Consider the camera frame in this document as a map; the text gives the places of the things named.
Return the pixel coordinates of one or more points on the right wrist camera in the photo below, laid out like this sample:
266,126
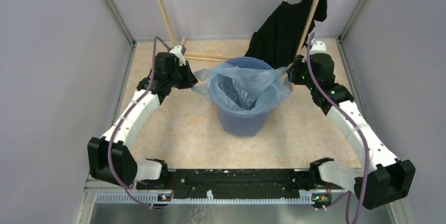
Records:
316,46

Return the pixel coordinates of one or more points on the light blue plastic trash bag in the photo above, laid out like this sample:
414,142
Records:
243,92

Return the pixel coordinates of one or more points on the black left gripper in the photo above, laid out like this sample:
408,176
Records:
190,80

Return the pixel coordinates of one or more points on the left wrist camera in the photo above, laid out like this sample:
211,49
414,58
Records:
179,52

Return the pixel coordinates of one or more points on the black t-shirt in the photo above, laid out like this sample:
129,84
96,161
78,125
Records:
276,41

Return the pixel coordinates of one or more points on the blue plastic trash bin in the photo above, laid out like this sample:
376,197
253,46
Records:
244,126

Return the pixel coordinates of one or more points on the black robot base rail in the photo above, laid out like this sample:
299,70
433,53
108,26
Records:
235,183

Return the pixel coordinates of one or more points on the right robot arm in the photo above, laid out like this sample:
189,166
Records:
383,178

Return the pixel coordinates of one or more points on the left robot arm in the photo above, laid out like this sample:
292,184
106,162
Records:
109,156

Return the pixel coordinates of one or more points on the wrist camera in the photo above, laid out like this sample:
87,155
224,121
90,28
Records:
316,46
179,52

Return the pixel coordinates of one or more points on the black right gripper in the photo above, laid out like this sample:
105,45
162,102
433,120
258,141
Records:
293,72

